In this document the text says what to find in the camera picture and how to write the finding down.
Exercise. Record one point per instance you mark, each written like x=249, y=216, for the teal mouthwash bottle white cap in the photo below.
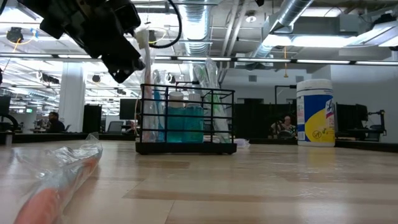
x=194, y=127
x=176, y=127

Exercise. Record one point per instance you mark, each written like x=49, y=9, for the black workstation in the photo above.
x=351, y=118

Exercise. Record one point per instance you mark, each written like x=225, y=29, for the disinfecting wipes canister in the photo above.
x=314, y=124

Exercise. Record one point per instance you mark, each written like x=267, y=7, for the black cabinet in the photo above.
x=92, y=119

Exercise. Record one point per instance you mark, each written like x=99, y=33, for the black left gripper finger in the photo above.
x=134, y=57
x=119, y=70

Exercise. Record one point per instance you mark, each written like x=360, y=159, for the slanted silver duct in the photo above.
x=289, y=12

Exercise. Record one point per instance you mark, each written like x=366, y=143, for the purple toothbrush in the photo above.
x=242, y=143

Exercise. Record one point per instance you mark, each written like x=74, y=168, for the black monitor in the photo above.
x=129, y=109

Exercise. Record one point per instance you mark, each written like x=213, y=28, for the black ceiling device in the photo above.
x=14, y=35

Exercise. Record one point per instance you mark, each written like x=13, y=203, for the grey office chair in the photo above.
x=115, y=127

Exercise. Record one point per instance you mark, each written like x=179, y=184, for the person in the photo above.
x=56, y=127
x=286, y=124

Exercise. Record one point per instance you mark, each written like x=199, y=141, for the silver ventilation duct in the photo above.
x=196, y=25

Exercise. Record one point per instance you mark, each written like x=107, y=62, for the white pillar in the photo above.
x=71, y=99

